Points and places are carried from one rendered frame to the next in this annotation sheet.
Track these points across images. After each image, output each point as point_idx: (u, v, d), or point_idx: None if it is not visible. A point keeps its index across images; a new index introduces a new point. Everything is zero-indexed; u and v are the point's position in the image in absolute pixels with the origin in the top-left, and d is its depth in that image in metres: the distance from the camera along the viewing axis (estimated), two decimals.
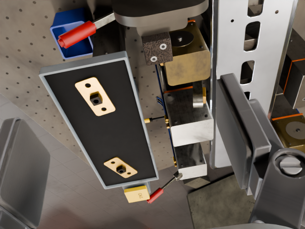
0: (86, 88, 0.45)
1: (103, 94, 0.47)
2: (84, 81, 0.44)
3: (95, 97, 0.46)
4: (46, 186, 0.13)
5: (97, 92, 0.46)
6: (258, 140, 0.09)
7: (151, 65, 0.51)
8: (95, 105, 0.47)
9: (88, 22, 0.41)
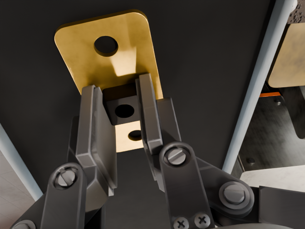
0: (95, 59, 0.12)
1: None
2: (94, 27, 0.11)
3: (125, 98, 0.12)
4: (116, 153, 0.13)
5: (134, 80, 0.13)
6: (151, 134, 0.10)
7: None
8: (119, 123, 0.13)
9: None
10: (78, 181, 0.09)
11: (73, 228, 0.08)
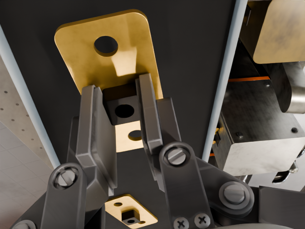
0: (95, 59, 0.12)
1: None
2: (94, 27, 0.11)
3: (125, 98, 0.12)
4: (116, 153, 0.13)
5: (134, 80, 0.13)
6: (151, 134, 0.10)
7: (251, 0, 0.22)
8: (119, 123, 0.13)
9: None
10: (78, 181, 0.09)
11: (73, 228, 0.08)
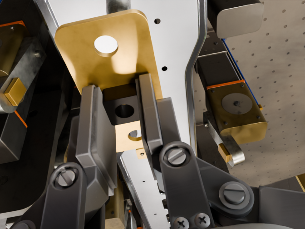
0: (95, 59, 0.12)
1: None
2: (94, 27, 0.11)
3: (125, 98, 0.12)
4: (116, 153, 0.13)
5: (134, 80, 0.13)
6: (151, 134, 0.10)
7: None
8: (119, 123, 0.13)
9: None
10: (78, 181, 0.09)
11: (73, 228, 0.08)
